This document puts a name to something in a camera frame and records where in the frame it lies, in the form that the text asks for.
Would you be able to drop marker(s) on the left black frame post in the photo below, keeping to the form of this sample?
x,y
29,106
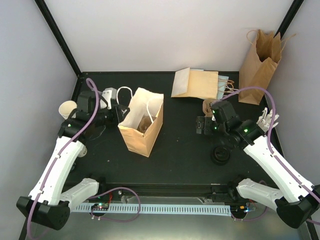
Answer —
x,y
46,13

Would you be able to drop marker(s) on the light blue cable duct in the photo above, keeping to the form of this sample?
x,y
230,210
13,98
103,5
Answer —
x,y
160,209

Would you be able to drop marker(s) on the far white paper cup stack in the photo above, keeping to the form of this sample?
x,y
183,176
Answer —
x,y
66,108

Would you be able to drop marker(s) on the white stirrer bundle in cup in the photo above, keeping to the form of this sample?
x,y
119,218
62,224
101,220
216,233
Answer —
x,y
264,121

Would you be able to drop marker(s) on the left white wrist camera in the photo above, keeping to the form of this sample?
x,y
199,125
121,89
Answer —
x,y
108,98

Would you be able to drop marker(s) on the black frame post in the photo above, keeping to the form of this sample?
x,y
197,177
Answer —
x,y
288,18
46,13

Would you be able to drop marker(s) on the white paper cup stack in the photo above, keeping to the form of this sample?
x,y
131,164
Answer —
x,y
83,152
66,108

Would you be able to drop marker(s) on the standing brown paper bag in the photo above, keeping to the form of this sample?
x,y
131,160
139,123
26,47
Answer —
x,y
262,59

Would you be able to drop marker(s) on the near white paper cup stack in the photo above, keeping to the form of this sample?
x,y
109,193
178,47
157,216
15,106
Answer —
x,y
83,152

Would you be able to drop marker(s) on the right black frame post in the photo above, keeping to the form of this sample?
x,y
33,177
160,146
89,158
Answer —
x,y
288,18

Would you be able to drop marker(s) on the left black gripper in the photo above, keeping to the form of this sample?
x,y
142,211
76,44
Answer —
x,y
117,117

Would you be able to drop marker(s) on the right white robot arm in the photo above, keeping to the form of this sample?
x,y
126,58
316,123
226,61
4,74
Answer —
x,y
295,199

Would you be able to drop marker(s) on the tan flat paper bag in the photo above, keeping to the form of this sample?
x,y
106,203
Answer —
x,y
181,85

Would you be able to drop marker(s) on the brown pulp cup carrier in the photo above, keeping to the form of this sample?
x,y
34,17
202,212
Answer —
x,y
144,124
206,107

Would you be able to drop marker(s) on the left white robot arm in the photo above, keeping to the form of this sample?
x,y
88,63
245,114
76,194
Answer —
x,y
47,204

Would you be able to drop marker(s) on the right black lid stack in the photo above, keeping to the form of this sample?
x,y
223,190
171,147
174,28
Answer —
x,y
220,155

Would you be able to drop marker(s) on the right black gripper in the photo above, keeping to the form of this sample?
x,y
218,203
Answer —
x,y
199,122

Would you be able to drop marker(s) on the light blue flat paper bag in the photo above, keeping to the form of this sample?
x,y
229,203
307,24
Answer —
x,y
207,84

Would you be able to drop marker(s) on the orange paper bag white handles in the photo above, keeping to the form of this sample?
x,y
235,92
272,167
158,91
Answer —
x,y
143,102

